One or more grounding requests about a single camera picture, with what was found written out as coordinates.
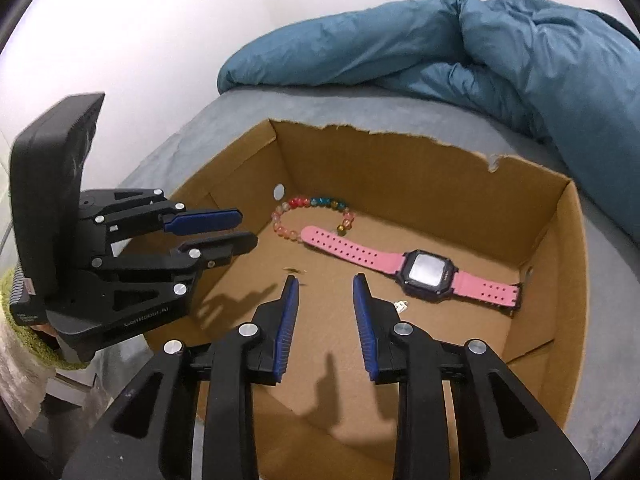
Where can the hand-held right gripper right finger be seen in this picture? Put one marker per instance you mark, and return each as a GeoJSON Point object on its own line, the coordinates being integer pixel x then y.
{"type": "Point", "coordinates": [364, 330]}

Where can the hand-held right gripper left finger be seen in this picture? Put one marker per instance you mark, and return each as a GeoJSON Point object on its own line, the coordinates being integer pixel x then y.
{"type": "Point", "coordinates": [287, 330]}

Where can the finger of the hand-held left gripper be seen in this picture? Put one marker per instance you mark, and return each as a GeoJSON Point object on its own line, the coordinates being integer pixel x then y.
{"type": "Point", "coordinates": [230, 244]}
{"type": "Point", "coordinates": [210, 220]}

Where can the small silver charm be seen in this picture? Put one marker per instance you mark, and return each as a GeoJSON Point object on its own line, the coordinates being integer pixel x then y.
{"type": "Point", "coordinates": [400, 305]}

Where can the brown cardboard box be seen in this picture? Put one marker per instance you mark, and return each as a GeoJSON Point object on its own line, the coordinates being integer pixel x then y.
{"type": "Point", "coordinates": [450, 200]}

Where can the green shaggy rug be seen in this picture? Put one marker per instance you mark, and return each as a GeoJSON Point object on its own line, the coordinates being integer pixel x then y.
{"type": "Point", "coordinates": [30, 345]}

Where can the blue duvet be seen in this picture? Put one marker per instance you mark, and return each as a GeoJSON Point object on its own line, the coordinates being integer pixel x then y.
{"type": "Point", "coordinates": [500, 60]}

